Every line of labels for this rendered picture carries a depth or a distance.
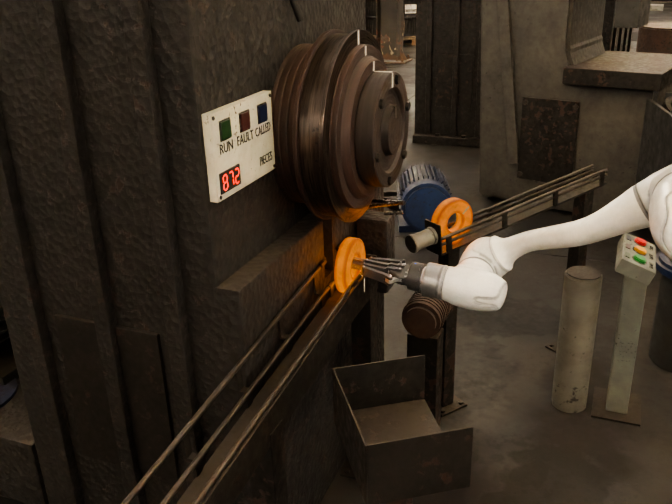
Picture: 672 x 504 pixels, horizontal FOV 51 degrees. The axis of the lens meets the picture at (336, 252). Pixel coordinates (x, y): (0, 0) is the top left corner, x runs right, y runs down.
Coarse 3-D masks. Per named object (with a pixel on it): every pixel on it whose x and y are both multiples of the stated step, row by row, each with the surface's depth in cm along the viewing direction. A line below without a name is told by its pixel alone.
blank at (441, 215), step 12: (444, 204) 226; (456, 204) 227; (468, 204) 230; (432, 216) 228; (444, 216) 226; (468, 216) 232; (444, 228) 228; (456, 228) 232; (444, 240) 230; (456, 240) 233
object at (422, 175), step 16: (400, 176) 427; (416, 176) 408; (432, 176) 403; (400, 192) 408; (416, 192) 391; (432, 192) 390; (448, 192) 395; (400, 208) 409; (416, 208) 394; (432, 208) 394; (400, 224) 415; (416, 224) 398
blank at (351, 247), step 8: (344, 240) 190; (352, 240) 190; (360, 240) 193; (344, 248) 187; (352, 248) 189; (360, 248) 194; (336, 256) 187; (344, 256) 186; (352, 256) 189; (360, 256) 195; (336, 264) 187; (344, 264) 186; (336, 272) 187; (344, 272) 186; (352, 272) 196; (336, 280) 188; (344, 280) 187; (352, 280) 192; (344, 288) 189
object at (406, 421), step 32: (352, 384) 151; (384, 384) 153; (416, 384) 155; (352, 416) 134; (384, 416) 152; (416, 416) 152; (352, 448) 137; (384, 448) 127; (416, 448) 128; (448, 448) 130; (384, 480) 129; (416, 480) 131; (448, 480) 133
